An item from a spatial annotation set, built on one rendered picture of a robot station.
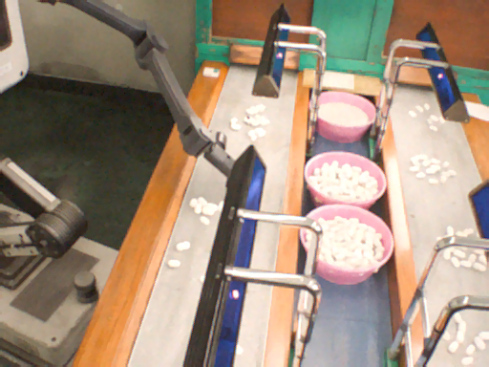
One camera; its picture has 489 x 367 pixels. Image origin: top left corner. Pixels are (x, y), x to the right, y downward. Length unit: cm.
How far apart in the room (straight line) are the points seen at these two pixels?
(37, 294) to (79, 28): 214
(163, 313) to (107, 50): 243
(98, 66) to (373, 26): 194
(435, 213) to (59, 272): 122
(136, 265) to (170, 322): 19
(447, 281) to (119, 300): 87
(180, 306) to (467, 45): 164
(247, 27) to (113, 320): 145
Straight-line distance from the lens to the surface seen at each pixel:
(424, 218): 171
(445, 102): 165
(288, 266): 142
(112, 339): 127
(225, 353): 86
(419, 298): 115
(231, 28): 234
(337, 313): 145
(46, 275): 183
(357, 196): 172
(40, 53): 379
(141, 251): 144
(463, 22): 236
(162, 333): 130
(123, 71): 353
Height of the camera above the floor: 179
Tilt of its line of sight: 38 degrees down
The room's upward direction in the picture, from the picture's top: 4 degrees clockwise
